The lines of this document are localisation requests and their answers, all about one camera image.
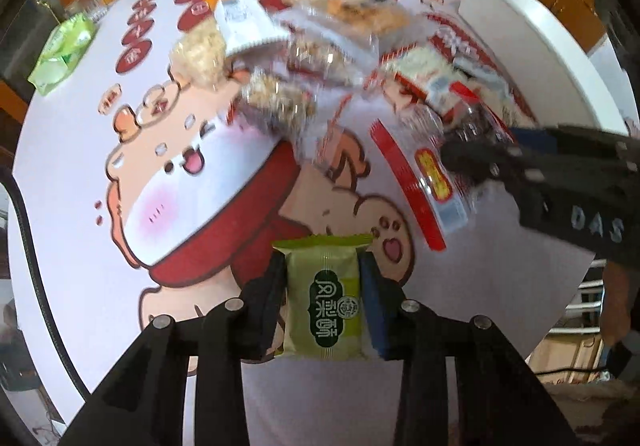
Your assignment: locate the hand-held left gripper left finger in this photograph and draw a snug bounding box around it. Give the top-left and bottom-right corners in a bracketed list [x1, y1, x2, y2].
[60, 250, 289, 446]

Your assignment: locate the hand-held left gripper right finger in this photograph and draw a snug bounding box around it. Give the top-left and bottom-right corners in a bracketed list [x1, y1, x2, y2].
[358, 252, 571, 446]

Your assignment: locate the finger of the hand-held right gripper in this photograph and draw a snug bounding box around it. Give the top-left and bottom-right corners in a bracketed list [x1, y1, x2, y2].
[510, 126, 566, 157]
[442, 138, 532, 188]

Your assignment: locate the red-edged clear snack packet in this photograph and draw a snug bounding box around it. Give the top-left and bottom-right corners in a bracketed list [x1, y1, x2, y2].
[367, 96, 506, 252]

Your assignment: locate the green snack packet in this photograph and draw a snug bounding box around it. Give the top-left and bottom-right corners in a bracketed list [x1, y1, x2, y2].
[272, 235, 376, 361]

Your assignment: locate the white plastic bin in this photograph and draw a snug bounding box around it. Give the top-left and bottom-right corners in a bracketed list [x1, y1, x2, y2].
[457, 0, 629, 138]

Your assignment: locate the heap of assorted snack packets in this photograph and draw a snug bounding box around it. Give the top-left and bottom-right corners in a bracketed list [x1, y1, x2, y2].
[240, 0, 538, 137]

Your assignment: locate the puffed rice clear packet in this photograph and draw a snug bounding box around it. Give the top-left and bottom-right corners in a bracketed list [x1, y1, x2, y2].
[169, 21, 229, 88]

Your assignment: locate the orange and white snack packet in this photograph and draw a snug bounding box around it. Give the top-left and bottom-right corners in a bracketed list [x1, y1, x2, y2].
[202, 0, 291, 58]

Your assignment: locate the person's right forearm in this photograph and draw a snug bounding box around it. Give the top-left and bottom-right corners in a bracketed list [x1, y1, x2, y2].
[599, 265, 634, 348]

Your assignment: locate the white metal chair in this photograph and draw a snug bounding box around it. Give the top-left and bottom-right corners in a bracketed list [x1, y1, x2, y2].
[549, 260, 607, 338]

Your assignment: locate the green tissue pack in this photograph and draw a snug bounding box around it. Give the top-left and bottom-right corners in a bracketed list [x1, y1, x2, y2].
[28, 12, 97, 95]

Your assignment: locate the clear glass cup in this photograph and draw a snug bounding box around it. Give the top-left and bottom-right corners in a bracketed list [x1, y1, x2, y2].
[65, 0, 104, 25]

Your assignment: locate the black cable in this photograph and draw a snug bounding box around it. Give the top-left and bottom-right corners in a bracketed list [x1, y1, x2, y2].
[0, 170, 71, 427]

